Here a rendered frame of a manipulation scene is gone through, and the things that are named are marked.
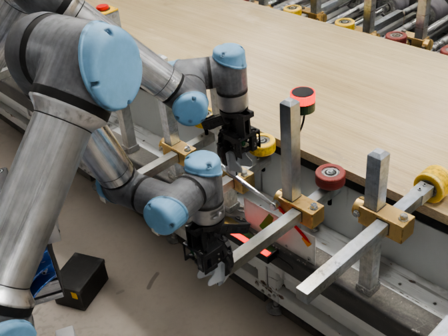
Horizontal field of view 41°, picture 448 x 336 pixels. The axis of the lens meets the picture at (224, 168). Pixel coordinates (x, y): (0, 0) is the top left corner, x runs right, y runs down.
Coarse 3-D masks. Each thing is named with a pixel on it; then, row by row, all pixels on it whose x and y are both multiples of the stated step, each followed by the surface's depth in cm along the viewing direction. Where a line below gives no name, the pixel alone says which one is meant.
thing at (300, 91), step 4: (296, 88) 144; (300, 88) 144; (304, 88) 144; (308, 88) 143; (292, 92) 142; (296, 92) 142; (300, 92) 142; (304, 92) 142; (308, 92) 142; (312, 92) 142; (296, 96) 141; (300, 96) 140; (304, 96) 140; (308, 96) 140; (312, 104) 142; (300, 116) 143; (304, 116) 146; (300, 120) 143; (304, 120) 147; (300, 124) 144; (300, 128) 148
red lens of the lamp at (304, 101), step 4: (312, 88) 144; (292, 96) 141; (312, 96) 141; (300, 100) 140; (304, 100) 140; (308, 100) 140; (312, 100) 141; (300, 104) 141; (304, 104) 141; (308, 104) 141
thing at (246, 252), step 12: (324, 192) 158; (336, 192) 161; (288, 216) 151; (300, 216) 152; (276, 228) 148; (288, 228) 150; (252, 240) 145; (264, 240) 145; (240, 252) 142; (252, 252) 143; (240, 264) 141; (228, 276) 140
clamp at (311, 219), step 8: (280, 192) 158; (280, 200) 156; (288, 200) 155; (296, 200) 155; (304, 200) 154; (312, 200) 154; (288, 208) 155; (296, 208) 153; (304, 208) 152; (320, 208) 151; (304, 216) 152; (312, 216) 150; (320, 216) 152; (304, 224) 154; (312, 224) 151
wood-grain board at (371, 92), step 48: (96, 0) 290; (144, 0) 284; (192, 0) 279; (240, 0) 274; (192, 48) 233; (288, 48) 226; (336, 48) 222; (384, 48) 219; (288, 96) 195; (336, 96) 192; (384, 96) 190; (432, 96) 187; (336, 144) 169; (384, 144) 167; (432, 144) 165
